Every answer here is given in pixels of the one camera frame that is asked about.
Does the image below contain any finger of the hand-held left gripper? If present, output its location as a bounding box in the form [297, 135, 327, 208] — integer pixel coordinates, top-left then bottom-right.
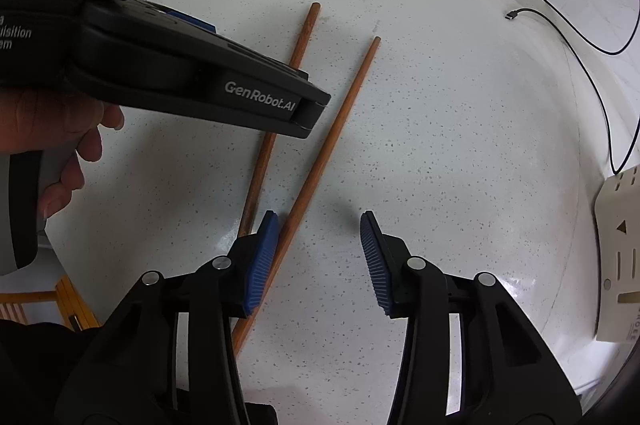
[195, 66, 332, 140]
[82, 2, 312, 82]

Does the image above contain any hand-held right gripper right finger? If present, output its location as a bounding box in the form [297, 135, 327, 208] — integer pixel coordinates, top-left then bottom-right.
[360, 210, 583, 425]

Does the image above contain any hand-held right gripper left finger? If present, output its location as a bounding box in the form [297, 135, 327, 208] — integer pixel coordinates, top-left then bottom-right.
[54, 210, 280, 425]

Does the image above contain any thick reddish brown chopstick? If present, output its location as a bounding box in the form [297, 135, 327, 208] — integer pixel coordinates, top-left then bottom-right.
[237, 2, 322, 240]

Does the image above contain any thin reddish brown chopstick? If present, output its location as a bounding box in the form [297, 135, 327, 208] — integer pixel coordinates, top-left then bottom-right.
[231, 36, 382, 356]

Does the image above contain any beige perforated utensil holder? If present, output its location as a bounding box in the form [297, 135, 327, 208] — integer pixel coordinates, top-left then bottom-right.
[594, 165, 640, 346]

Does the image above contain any person's left hand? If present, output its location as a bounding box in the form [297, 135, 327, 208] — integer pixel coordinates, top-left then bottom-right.
[0, 80, 126, 220]

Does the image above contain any wooden stool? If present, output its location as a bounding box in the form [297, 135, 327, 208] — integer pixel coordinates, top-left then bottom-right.
[0, 276, 101, 332]

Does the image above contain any black cable with small plug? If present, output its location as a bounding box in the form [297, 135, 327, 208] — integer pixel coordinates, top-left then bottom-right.
[504, 8, 640, 56]

